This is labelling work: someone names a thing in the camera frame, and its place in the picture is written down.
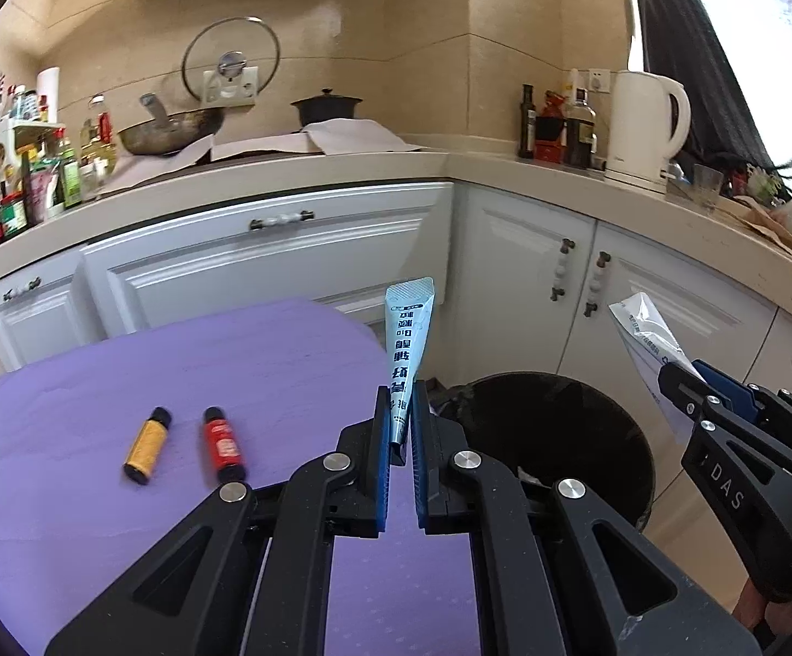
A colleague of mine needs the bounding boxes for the small white cabinet door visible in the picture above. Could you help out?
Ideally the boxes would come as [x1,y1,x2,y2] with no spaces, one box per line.
[0,256,106,373]

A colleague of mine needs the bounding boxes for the dark soy sauce bottle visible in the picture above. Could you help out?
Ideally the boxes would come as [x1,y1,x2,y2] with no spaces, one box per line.
[565,69,599,171]

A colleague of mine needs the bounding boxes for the white cloth on stove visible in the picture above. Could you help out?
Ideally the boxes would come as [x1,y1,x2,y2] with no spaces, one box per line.
[211,118,424,163]

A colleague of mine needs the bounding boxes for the large door handle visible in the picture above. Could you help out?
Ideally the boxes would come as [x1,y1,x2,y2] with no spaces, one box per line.
[583,251,612,319]

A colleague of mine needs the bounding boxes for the steel wok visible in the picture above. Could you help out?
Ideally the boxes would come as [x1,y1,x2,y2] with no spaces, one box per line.
[117,94,226,157]

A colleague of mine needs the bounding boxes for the dark curtain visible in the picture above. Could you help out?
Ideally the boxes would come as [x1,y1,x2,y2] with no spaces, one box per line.
[631,0,792,172]

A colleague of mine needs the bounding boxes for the dark green oil bottle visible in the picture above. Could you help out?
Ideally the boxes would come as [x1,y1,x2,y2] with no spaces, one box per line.
[519,84,537,160]

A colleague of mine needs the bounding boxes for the row of condiment bottles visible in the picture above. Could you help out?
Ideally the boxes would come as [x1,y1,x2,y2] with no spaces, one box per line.
[0,72,120,267]

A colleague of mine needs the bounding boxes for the narrow white cabinet door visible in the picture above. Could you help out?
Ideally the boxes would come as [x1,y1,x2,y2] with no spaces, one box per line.
[460,188,598,390]

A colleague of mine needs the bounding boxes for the light blue tube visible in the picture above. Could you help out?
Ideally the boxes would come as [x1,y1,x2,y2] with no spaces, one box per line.
[384,277,436,453]

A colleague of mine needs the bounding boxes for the clear drinking glass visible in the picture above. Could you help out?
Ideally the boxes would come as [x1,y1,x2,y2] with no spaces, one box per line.
[693,164,725,213]

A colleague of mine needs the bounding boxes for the large white cabinet door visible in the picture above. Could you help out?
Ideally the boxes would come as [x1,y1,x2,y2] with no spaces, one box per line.
[573,222,779,438]

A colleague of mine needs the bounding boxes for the green vegetables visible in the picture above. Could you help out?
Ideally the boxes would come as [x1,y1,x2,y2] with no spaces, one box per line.
[744,164,786,202]

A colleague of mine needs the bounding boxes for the narrow door handle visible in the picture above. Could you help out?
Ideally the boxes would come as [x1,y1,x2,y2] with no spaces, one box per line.
[549,238,574,302]

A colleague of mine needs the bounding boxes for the white plastic packet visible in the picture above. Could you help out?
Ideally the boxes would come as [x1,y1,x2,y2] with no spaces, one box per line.
[607,292,707,442]

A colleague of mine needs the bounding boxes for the red jar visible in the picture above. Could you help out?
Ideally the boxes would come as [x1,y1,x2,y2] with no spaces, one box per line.
[536,90,567,163]

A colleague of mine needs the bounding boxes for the wide white cabinet drawer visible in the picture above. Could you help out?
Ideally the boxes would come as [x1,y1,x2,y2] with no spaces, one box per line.
[81,181,455,336]

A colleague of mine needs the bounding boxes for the glass pot lid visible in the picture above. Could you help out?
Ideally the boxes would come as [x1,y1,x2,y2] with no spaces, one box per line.
[181,15,280,105]

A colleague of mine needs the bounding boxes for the small red bottle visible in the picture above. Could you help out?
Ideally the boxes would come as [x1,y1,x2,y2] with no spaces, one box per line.
[201,406,248,484]

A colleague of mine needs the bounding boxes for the person's right hand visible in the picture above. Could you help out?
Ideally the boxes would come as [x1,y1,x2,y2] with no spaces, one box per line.
[734,582,779,636]

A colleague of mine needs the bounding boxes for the white wall lid holder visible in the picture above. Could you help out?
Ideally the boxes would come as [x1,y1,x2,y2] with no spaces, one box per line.
[203,65,260,108]

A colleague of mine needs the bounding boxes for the bright window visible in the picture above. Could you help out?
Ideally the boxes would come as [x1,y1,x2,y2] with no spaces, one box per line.
[662,0,792,172]

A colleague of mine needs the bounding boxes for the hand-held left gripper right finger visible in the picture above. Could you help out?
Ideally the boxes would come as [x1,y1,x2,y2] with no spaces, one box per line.
[409,379,762,656]

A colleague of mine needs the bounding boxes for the white electric kettle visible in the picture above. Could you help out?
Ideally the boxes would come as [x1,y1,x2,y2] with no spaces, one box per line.
[604,69,692,194]

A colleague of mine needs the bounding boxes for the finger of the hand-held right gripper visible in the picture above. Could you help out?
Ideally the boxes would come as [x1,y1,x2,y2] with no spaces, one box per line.
[693,357,792,474]
[656,360,725,428]

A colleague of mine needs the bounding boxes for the wide drawer handle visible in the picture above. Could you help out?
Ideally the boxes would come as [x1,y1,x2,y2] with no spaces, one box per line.
[249,210,315,231]

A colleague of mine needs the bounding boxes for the white spice rack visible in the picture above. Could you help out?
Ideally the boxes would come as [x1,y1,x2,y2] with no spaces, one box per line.
[0,121,69,172]

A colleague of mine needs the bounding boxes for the purple table cloth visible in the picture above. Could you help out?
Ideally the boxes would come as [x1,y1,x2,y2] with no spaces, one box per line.
[0,297,479,656]

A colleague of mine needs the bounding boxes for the brown paper bag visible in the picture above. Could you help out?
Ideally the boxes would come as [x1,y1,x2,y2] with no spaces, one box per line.
[730,195,792,271]

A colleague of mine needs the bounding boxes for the black trash bin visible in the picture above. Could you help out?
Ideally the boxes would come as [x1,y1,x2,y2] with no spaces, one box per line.
[430,372,656,534]

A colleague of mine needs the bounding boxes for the black cooking pot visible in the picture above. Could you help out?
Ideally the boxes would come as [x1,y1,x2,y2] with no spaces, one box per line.
[291,87,362,130]

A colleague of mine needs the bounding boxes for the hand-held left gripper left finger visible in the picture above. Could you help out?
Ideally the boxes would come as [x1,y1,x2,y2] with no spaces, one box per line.
[44,386,393,656]

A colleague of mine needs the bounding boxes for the small orange bottle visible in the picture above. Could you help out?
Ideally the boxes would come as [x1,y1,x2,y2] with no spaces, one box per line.
[122,406,173,486]

